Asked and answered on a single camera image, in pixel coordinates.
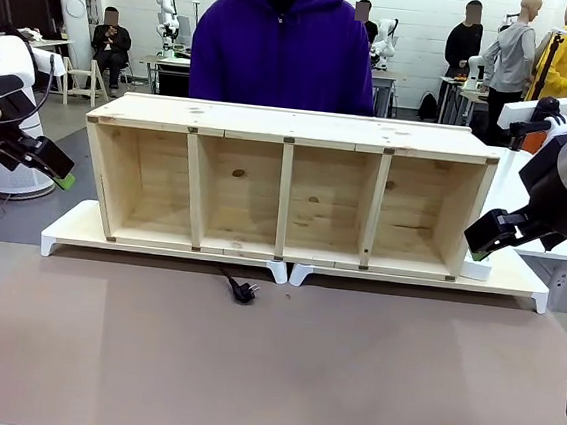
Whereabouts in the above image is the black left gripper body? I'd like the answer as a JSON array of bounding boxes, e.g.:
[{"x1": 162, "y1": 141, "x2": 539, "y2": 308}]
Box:
[{"x1": 0, "y1": 87, "x2": 51, "y2": 175}]

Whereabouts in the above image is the grey background desk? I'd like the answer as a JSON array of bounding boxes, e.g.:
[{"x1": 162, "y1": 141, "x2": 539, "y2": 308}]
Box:
[{"x1": 134, "y1": 51, "x2": 194, "y2": 100}]

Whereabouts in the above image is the tall white tower air conditioner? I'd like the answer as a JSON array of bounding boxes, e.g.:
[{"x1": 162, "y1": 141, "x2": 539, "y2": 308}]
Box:
[{"x1": 44, "y1": 0, "x2": 101, "y2": 79}]

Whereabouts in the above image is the seated person in black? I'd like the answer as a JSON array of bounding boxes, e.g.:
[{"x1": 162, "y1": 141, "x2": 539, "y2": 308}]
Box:
[{"x1": 87, "y1": 5, "x2": 136, "y2": 99}]

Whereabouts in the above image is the black power cable with plug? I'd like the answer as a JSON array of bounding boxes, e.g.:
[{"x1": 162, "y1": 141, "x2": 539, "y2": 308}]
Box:
[{"x1": 213, "y1": 264, "x2": 262, "y2": 308}]

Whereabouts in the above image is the standing person in black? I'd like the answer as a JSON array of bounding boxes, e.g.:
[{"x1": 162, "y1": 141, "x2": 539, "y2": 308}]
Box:
[{"x1": 437, "y1": 0, "x2": 488, "y2": 127}]

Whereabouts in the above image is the person in purple hoodie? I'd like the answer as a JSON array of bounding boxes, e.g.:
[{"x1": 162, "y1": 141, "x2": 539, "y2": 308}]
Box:
[{"x1": 186, "y1": 0, "x2": 386, "y2": 119}]

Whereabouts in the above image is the small wooden step stool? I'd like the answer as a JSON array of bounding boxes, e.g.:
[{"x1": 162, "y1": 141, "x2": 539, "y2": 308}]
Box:
[{"x1": 59, "y1": 55, "x2": 110, "y2": 109}]

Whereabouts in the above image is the four-compartment pine wood shelf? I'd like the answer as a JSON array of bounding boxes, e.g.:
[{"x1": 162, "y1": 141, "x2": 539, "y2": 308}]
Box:
[{"x1": 72, "y1": 87, "x2": 505, "y2": 287}]

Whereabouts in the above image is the black backpack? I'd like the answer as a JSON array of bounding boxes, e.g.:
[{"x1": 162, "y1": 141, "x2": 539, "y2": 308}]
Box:
[{"x1": 417, "y1": 90, "x2": 441, "y2": 123}]

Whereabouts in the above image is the wood riser with white legs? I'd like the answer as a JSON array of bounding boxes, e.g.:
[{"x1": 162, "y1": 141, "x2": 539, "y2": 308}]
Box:
[{"x1": 38, "y1": 194, "x2": 295, "y2": 286}]

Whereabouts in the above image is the right white platform board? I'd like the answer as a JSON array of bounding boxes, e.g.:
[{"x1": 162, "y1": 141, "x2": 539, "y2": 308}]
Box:
[{"x1": 288, "y1": 231, "x2": 554, "y2": 316}]

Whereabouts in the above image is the white side table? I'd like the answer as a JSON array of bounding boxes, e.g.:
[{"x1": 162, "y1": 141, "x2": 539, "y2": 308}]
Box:
[{"x1": 475, "y1": 145, "x2": 567, "y2": 314}]

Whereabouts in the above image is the mannequin in grey hoodie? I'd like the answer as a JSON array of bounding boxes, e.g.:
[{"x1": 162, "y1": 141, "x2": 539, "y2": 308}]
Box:
[{"x1": 474, "y1": 0, "x2": 544, "y2": 150}]

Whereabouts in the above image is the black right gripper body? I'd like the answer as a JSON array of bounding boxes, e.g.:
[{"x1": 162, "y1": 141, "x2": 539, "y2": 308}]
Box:
[{"x1": 510, "y1": 125, "x2": 567, "y2": 252}]

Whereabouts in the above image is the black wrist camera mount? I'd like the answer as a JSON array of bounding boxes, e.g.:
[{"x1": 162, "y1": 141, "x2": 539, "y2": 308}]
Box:
[{"x1": 506, "y1": 92, "x2": 567, "y2": 157}]

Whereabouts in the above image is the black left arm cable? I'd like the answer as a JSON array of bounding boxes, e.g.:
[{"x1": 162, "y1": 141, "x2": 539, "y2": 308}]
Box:
[{"x1": 0, "y1": 48, "x2": 59, "y2": 132}]

